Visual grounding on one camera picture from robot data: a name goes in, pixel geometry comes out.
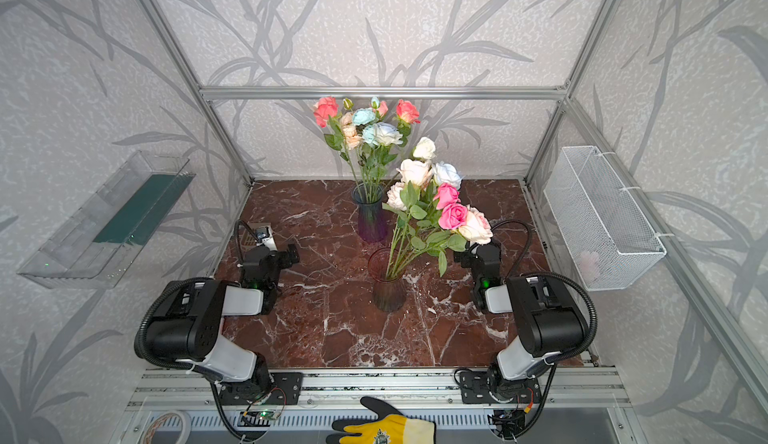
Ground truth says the small magenta rose stem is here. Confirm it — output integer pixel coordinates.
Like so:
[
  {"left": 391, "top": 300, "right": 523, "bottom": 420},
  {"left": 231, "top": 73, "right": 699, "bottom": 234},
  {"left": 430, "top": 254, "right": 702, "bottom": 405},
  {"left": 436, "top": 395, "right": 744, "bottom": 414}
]
[{"left": 386, "top": 204, "right": 468, "bottom": 278}]

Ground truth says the purple glass vase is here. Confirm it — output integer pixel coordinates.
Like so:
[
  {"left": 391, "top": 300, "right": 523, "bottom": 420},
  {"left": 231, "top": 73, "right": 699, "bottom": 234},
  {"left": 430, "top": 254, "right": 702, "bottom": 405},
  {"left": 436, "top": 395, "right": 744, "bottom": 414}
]
[{"left": 351, "top": 184, "right": 387, "bottom": 243}]

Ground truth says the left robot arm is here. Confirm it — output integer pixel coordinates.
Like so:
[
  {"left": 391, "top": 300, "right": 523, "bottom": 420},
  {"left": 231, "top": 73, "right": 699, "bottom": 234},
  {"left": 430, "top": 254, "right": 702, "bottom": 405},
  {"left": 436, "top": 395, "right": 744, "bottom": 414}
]
[{"left": 134, "top": 244, "right": 300, "bottom": 402}]

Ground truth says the white blue rose stem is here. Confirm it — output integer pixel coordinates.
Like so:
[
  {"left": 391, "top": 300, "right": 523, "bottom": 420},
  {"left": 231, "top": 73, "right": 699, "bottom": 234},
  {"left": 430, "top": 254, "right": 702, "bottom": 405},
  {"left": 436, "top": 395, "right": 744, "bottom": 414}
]
[
  {"left": 359, "top": 122, "right": 403, "bottom": 203},
  {"left": 432, "top": 162, "right": 463, "bottom": 190}
]

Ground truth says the cream white rose stem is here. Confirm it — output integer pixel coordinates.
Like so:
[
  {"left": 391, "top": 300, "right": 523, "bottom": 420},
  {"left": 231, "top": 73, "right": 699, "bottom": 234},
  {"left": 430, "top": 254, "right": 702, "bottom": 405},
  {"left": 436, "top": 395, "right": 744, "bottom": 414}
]
[{"left": 412, "top": 137, "right": 436, "bottom": 162}]

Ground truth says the coral pink rose stem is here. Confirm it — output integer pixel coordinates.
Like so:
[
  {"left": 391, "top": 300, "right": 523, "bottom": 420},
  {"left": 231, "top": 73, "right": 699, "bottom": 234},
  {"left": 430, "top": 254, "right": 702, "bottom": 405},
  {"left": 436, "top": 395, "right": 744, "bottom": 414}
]
[{"left": 389, "top": 100, "right": 420, "bottom": 151}]

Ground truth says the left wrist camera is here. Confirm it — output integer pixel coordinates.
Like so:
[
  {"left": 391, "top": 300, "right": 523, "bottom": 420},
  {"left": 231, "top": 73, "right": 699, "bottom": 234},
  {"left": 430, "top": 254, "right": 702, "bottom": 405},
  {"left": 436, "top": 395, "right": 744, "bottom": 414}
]
[{"left": 253, "top": 223, "right": 277, "bottom": 251}]

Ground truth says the pale pink flower stem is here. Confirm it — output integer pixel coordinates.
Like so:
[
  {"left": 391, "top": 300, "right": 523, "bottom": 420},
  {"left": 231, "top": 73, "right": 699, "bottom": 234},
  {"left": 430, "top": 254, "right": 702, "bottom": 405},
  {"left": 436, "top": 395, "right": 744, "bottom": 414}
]
[{"left": 385, "top": 182, "right": 407, "bottom": 280}]

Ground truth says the cream peach rose stem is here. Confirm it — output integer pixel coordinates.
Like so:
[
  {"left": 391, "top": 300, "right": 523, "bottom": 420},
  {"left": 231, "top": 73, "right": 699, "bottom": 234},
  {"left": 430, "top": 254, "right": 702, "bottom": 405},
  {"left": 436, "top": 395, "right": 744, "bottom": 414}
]
[{"left": 396, "top": 159, "right": 432, "bottom": 277}]

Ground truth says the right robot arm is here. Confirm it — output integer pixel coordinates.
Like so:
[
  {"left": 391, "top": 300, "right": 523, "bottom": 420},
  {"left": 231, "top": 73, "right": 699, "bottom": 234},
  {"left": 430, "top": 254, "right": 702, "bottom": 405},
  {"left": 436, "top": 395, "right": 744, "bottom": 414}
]
[{"left": 454, "top": 240, "right": 597, "bottom": 406}]

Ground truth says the clear plastic wall tray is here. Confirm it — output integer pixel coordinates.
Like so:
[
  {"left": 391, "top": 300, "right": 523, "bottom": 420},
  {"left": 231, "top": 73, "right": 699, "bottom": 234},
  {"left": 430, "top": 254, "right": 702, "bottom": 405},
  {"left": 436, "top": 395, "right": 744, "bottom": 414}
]
[{"left": 17, "top": 151, "right": 195, "bottom": 289}]

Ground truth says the yellow black work glove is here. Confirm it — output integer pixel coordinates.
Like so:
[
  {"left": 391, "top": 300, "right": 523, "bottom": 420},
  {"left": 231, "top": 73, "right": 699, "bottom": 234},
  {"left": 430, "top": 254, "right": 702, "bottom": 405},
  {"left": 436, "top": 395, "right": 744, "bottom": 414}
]
[{"left": 326, "top": 396, "right": 437, "bottom": 444}]

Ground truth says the hot pink rose stem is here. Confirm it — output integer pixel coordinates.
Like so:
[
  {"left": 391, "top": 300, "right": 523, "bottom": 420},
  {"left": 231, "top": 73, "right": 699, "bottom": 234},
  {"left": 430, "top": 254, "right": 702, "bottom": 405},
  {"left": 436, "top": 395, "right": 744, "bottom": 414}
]
[{"left": 412, "top": 183, "right": 461, "bottom": 231}]

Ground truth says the white wire basket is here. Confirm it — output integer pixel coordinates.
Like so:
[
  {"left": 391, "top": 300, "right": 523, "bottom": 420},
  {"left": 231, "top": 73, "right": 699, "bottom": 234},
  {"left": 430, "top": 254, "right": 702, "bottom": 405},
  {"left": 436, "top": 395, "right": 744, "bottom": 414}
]
[{"left": 544, "top": 146, "right": 667, "bottom": 291}]

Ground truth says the red glass vase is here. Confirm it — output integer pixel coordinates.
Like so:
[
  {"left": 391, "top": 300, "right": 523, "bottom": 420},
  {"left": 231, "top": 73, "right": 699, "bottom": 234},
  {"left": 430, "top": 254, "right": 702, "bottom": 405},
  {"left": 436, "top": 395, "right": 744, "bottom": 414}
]
[{"left": 368, "top": 249, "right": 407, "bottom": 313}]

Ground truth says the large pale pink rose stem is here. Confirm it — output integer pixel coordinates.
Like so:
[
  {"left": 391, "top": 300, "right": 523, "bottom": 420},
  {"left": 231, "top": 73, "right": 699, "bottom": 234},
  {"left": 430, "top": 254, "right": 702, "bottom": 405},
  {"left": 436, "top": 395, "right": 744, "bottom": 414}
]
[{"left": 405, "top": 203, "right": 493, "bottom": 276}]

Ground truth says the red pink rose stem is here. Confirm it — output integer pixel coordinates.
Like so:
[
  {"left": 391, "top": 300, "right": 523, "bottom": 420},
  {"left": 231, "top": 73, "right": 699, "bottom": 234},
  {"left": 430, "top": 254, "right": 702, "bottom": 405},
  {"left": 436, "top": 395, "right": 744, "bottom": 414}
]
[{"left": 313, "top": 97, "right": 350, "bottom": 168}]

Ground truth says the light blue flower stem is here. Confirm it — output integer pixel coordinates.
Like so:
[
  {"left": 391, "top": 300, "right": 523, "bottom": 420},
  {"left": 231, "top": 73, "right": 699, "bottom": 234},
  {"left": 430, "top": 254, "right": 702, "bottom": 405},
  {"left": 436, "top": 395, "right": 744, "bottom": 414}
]
[{"left": 352, "top": 108, "right": 378, "bottom": 204}]

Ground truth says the peach flower stem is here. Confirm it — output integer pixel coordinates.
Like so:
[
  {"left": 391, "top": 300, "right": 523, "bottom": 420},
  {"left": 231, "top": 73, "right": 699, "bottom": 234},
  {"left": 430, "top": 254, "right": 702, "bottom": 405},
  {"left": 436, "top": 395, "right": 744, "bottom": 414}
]
[{"left": 339, "top": 98, "right": 369, "bottom": 203}]

